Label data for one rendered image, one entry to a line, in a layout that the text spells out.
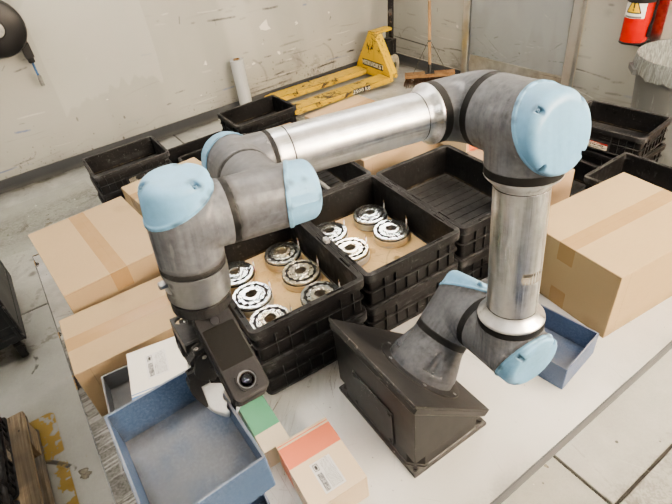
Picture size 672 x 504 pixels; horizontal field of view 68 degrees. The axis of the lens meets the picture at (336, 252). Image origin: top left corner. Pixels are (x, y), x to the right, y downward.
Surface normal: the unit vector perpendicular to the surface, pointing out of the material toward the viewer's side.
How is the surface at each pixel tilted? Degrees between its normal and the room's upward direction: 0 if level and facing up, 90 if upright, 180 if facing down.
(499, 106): 54
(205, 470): 1
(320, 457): 0
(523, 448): 0
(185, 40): 90
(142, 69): 90
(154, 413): 90
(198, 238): 89
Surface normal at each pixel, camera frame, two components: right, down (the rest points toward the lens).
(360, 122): 0.26, -0.29
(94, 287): 0.63, 0.42
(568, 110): 0.45, 0.34
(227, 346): 0.23, -0.49
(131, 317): -0.11, -0.79
